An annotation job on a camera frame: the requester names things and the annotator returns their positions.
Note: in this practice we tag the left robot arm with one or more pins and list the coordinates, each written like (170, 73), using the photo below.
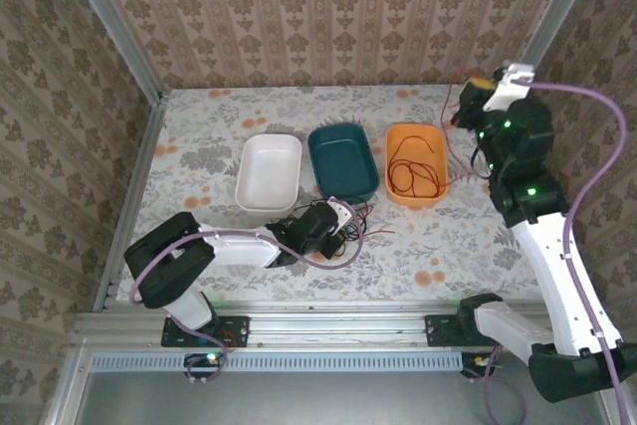
(164, 266)

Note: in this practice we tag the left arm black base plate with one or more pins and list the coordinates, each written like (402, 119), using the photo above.
(234, 330)

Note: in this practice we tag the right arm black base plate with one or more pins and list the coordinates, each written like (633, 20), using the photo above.
(440, 330)

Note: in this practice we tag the teal plastic tray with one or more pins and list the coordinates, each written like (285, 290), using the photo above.
(343, 161)

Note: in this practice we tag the grey metal panel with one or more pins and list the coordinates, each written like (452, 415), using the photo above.
(323, 397)

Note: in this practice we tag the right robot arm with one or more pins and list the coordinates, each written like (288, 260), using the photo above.
(547, 271)

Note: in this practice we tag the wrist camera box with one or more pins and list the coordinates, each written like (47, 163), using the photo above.
(510, 86)
(343, 211)

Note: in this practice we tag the aluminium mounting rail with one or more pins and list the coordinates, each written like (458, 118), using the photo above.
(338, 328)

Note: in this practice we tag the orange plastic tray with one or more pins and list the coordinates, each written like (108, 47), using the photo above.
(423, 136)

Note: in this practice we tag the left aluminium side rail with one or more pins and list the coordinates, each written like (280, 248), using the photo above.
(142, 171)

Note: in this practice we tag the left aluminium frame post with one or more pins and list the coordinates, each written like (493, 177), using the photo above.
(114, 22)

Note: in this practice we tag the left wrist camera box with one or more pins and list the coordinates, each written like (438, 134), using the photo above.
(343, 211)

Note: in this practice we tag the right aluminium frame post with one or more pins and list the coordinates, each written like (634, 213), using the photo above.
(552, 22)

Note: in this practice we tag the white plastic tray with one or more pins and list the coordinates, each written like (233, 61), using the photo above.
(269, 171)

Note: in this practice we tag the aluminium frame post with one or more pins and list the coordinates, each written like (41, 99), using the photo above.
(114, 22)
(552, 22)

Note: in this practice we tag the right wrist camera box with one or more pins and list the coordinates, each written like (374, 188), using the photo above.
(510, 86)

